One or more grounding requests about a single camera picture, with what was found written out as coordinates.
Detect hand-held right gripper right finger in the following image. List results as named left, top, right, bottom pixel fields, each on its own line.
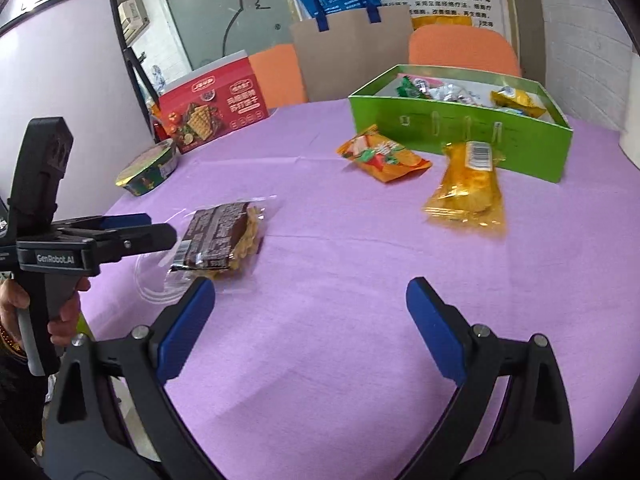
left=406, top=276, right=576, bottom=480

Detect dark brown label snack packet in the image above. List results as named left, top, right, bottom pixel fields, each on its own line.
left=135, top=195, right=281, bottom=306

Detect purple tablecloth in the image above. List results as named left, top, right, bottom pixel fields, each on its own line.
left=80, top=97, right=640, bottom=480

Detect whiteboard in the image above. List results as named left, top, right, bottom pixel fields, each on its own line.
left=0, top=0, right=157, bottom=228

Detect green cardboard box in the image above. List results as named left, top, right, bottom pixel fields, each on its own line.
left=347, top=64, right=574, bottom=184

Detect orange chips packet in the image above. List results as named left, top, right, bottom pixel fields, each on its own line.
left=336, top=125, right=433, bottom=184

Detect yellow snack packet white label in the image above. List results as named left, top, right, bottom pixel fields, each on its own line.
left=490, top=86, right=548, bottom=119

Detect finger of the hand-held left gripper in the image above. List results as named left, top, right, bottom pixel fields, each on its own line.
left=94, top=223, right=179, bottom=264
left=52, top=212, right=153, bottom=234

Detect person's left forearm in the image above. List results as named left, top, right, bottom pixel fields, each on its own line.
left=0, top=335, right=58, bottom=461

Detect yellow snack packet with barcode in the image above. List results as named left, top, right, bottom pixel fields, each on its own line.
left=424, top=141, right=506, bottom=229

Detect white and blue snack packet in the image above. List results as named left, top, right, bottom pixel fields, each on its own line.
left=429, top=82, right=463, bottom=105

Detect orange chair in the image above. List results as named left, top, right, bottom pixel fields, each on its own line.
left=248, top=44, right=308, bottom=110
left=408, top=25, right=523, bottom=78

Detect white wall unit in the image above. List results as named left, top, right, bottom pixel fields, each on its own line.
left=118, top=0, right=151, bottom=41

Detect person's left hand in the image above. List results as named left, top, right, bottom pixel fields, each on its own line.
left=0, top=276, right=92, bottom=345

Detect red cracker box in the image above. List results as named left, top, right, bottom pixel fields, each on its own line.
left=157, top=50, right=271, bottom=155

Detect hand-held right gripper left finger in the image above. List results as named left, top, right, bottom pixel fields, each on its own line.
left=42, top=276, right=223, bottom=480

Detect black whiteboard stand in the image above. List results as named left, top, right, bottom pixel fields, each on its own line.
left=124, top=46, right=162, bottom=113

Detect green instant noodle bowl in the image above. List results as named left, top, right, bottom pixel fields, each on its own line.
left=115, top=139, right=180, bottom=197

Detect brown paper bag blue handles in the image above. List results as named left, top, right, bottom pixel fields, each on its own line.
left=290, top=0, right=416, bottom=106

